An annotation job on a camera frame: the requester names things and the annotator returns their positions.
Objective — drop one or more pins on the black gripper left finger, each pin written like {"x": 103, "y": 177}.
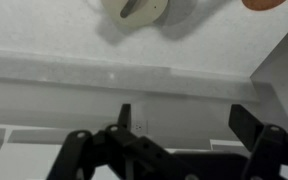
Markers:
{"x": 128, "y": 156}

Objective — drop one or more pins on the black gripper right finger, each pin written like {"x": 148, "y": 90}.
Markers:
{"x": 266, "y": 142}

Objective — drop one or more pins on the round cork trivet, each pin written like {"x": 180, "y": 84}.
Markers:
{"x": 262, "y": 5}

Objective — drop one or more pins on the cream saucepan with lid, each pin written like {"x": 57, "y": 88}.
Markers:
{"x": 135, "y": 13}

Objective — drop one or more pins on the white wall outlet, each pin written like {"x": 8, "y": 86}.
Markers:
{"x": 139, "y": 127}

